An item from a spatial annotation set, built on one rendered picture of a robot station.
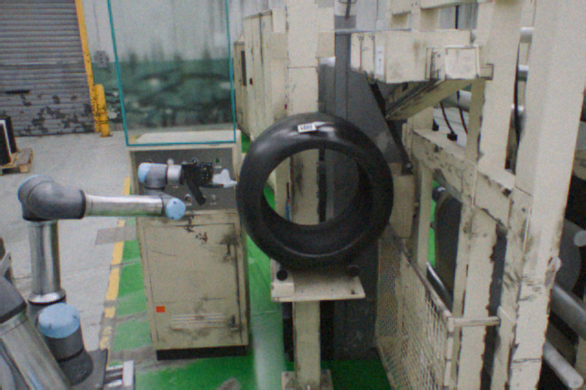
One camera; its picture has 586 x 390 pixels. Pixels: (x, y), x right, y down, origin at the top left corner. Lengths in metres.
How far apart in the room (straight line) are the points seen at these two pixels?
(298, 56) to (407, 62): 0.68
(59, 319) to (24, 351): 0.58
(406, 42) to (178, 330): 2.06
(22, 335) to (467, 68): 1.24
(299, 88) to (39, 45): 9.14
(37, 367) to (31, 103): 9.99
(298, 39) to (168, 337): 1.80
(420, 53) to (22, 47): 9.93
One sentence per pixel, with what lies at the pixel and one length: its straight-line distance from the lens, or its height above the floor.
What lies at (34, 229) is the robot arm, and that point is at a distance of 1.76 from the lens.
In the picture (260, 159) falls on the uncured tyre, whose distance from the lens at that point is 1.71.
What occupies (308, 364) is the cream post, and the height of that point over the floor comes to 0.20.
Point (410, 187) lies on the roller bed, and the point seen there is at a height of 1.14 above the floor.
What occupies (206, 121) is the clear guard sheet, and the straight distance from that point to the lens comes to 2.46.
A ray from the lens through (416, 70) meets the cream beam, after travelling 1.47.
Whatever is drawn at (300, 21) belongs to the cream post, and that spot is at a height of 1.83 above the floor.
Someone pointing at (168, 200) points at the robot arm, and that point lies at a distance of 1.76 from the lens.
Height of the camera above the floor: 1.77
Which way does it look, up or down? 18 degrees down
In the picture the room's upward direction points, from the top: 1 degrees counter-clockwise
